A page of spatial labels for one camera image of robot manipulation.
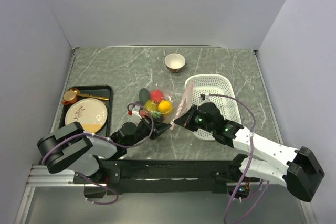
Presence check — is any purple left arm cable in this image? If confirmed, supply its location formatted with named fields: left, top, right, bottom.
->
left=41, top=102, right=155, bottom=206

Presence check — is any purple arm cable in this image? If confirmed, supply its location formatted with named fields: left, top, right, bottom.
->
left=41, top=102, right=155, bottom=206
left=223, top=93, right=270, bottom=222

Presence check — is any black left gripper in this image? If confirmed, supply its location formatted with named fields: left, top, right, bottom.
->
left=125, top=114, right=172, bottom=148

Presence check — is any gold spoon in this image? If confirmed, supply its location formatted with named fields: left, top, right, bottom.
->
left=70, top=88, right=109, bottom=101

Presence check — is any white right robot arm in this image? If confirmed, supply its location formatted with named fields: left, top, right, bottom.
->
left=174, top=102, right=325, bottom=202

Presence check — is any white perforated plastic basket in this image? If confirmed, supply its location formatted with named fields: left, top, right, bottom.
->
left=185, top=74, right=244, bottom=147

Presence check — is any yellow lemon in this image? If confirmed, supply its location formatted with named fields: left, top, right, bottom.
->
left=157, top=100, right=173, bottom=115

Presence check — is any clear zip top bag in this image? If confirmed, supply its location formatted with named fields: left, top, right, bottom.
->
left=132, top=83, right=194, bottom=130

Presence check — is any black rectangular tray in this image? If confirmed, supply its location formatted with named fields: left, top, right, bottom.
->
left=55, top=85, right=113, bottom=136

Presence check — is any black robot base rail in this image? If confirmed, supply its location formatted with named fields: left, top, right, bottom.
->
left=69, top=155, right=263, bottom=198

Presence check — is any pink peach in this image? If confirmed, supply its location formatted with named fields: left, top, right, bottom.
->
left=139, top=109, right=148, bottom=116

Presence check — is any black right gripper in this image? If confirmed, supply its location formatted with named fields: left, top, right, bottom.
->
left=175, top=104, right=215, bottom=133

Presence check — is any yellow green starfruit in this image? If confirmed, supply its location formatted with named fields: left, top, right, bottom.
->
left=144, top=100, right=158, bottom=113

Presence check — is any dark purple mangosteen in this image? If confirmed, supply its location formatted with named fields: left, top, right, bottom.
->
left=151, top=111, right=165, bottom=122

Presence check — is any dark green avocado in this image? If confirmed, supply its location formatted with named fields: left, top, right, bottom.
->
left=139, top=88, right=151, bottom=104

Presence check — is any white ceramic bowl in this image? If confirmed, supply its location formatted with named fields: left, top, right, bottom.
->
left=164, top=53, right=186, bottom=73

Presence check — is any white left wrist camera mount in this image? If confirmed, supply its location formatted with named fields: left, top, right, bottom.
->
left=128, top=104, right=142, bottom=118

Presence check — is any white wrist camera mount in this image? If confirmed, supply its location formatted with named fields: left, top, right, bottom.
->
left=200, top=93, right=210, bottom=101
left=128, top=104, right=142, bottom=118

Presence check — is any cream plate with leaf pattern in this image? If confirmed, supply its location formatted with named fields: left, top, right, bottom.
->
left=65, top=98, right=108, bottom=133

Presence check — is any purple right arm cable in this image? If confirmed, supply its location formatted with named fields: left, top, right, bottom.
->
left=223, top=93, right=270, bottom=222

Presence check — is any small brown cup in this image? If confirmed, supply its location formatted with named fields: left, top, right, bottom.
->
left=62, top=90, right=78, bottom=105

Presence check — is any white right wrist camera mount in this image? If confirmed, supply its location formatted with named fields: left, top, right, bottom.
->
left=200, top=93, right=210, bottom=101

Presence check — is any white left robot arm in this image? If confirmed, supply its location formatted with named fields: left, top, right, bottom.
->
left=37, top=116, right=171, bottom=183

